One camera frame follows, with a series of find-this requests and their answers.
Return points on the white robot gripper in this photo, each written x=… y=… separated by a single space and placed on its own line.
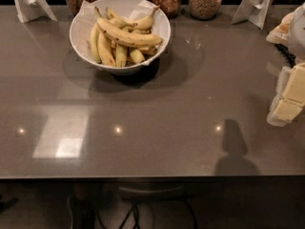
x=298 y=32

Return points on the large top yellow banana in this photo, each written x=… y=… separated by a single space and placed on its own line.
x=126 y=38

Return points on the short yellow banana bottom right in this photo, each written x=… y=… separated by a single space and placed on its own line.
x=136 y=55

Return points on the yellow banana upper right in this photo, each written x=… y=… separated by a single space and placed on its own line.
x=146 y=22

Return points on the yellow banana centre bottom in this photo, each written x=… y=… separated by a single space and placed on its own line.
x=121 y=55

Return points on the white paper bowl liner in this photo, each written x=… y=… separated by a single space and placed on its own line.
x=83 y=16

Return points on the white ceramic bowl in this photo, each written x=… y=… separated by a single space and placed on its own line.
x=82 y=32

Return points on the yellow banana upper back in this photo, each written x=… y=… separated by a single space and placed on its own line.
x=118 y=22

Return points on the yellow banana far left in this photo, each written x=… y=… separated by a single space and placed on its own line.
x=93 y=40

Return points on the white paper stand right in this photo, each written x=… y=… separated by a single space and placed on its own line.
x=254 y=11

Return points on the white paper stand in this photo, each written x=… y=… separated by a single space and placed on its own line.
x=254 y=11
x=28 y=10

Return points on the glass jar of chickpeas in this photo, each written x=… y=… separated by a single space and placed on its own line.
x=204 y=9

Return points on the white paper stand left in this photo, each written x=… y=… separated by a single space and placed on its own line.
x=28 y=10

